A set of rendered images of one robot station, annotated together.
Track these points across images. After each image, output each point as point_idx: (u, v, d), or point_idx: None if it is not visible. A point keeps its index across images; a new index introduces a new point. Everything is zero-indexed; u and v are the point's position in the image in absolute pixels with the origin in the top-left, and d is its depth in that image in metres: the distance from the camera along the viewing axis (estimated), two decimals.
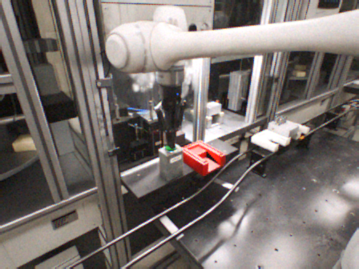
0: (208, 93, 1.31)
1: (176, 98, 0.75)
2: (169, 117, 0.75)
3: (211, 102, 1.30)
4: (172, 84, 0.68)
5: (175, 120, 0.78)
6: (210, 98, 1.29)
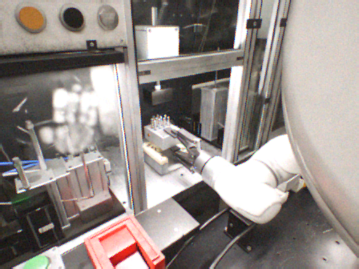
0: (165, 86, 0.81)
1: None
2: (185, 145, 0.73)
3: (170, 100, 0.81)
4: (203, 168, 0.64)
5: (181, 156, 0.77)
6: (167, 95, 0.79)
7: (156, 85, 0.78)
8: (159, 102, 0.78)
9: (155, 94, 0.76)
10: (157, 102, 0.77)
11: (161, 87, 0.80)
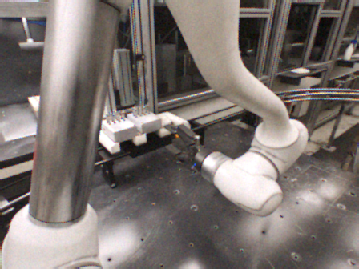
0: (40, 41, 0.92)
1: None
2: (185, 142, 0.72)
3: (44, 54, 0.91)
4: (202, 164, 0.64)
5: (182, 158, 0.77)
6: (38, 48, 0.90)
7: (27, 38, 0.88)
8: (31, 54, 0.89)
9: (24, 45, 0.87)
10: (27, 53, 0.88)
11: (34, 42, 0.91)
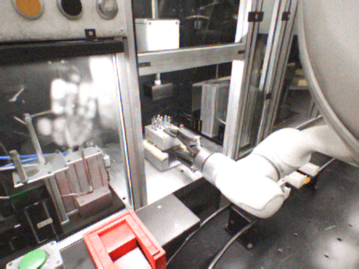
0: (165, 81, 0.80)
1: None
2: (185, 144, 0.73)
3: (171, 95, 0.80)
4: (203, 165, 0.64)
5: (181, 155, 0.77)
6: (167, 90, 0.78)
7: (156, 79, 0.77)
8: (159, 97, 0.77)
9: (155, 89, 0.75)
10: (157, 97, 0.76)
11: (161, 82, 0.79)
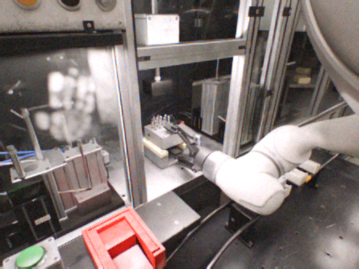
0: (165, 78, 0.79)
1: None
2: (185, 142, 0.72)
3: (171, 92, 0.79)
4: (203, 163, 0.64)
5: (182, 158, 0.77)
6: (167, 86, 0.77)
7: (156, 76, 0.76)
8: (159, 94, 0.77)
9: (155, 85, 0.74)
10: (157, 93, 0.76)
11: (161, 78, 0.78)
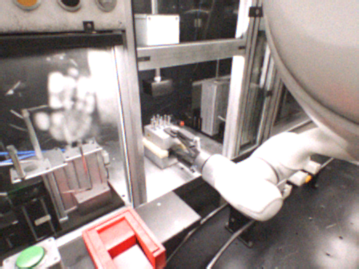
0: (165, 78, 0.79)
1: None
2: (185, 144, 0.73)
3: (171, 92, 0.79)
4: (203, 166, 0.64)
5: (181, 155, 0.77)
6: (167, 86, 0.77)
7: (156, 76, 0.76)
8: (159, 94, 0.77)
9: (155, 85, 0.74)
10: (157, 93, 0.76)
11: (161, 78, 0.78)
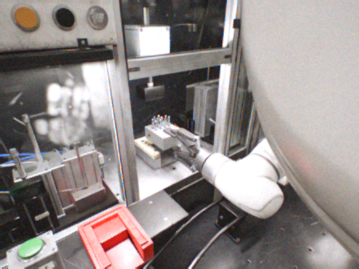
0: (158, 83, 0.84)
1: None
2: (185, 144, 0.73)
3: (163, 97, 0.84)
4: (203, 165, 0.64)
5: (181, 155, 0.77)
6: (159, 92, 0.82)
7: (149, 82, 0.81)
8: (152, 98, 0.81)
9: (148, 90, 0.79)
10: (149, 98, 0.81)
11: (154, 84, 0.83)
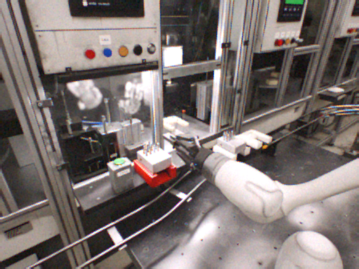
0: (173, 82, 1.29)
1: None
2: (184, 146, 0.74)
3: (176, 90, 1.28)
4: (203, 164, 0.64)
5: (181, 150, 0.76)
6: (175, 87, 1.27)
7: (168, 81, 1.25)
8: (170, 91, 1.26)
9: (167, 86, 1.24)
10: (168, 91, 1.25)
11: (171, 82, 1.28)
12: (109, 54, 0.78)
